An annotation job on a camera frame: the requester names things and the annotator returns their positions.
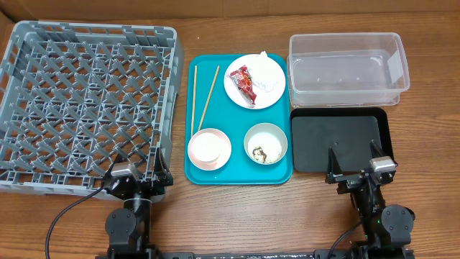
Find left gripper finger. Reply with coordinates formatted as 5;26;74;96
154;147;172;177
106;154;124;177

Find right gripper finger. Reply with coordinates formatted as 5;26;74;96
327;147;342;176
370;140;384;158

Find white cup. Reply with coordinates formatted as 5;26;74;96
191;132;220;163

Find small pink saucer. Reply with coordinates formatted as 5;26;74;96
187;128;232;171

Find grey-green bowl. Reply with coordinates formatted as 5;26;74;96
244;123;288;165

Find rice and food leftovers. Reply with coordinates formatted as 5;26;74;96
247;132;283;164

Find wooden chopstick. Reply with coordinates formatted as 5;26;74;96
190;65;198;136
198;65;220;131

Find large white plate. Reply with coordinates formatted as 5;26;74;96
224;51;286;109

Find white tissue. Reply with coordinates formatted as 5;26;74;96
249;51;277;92

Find red snack wrapper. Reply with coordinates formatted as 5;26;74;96
229;65;257;105

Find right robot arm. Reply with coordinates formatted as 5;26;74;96
325;142;415;258

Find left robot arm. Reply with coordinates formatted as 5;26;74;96
103;147;173;259

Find grey dishwasher rack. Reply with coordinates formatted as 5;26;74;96
1;21;184;199

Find black tray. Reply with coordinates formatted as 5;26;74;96
290;107;394;173

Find teal serving tray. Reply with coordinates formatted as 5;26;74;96
184;54;293;185

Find clear plastic bin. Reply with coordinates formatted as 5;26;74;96
287;32;410;107

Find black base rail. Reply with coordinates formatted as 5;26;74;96
96;248;414;259

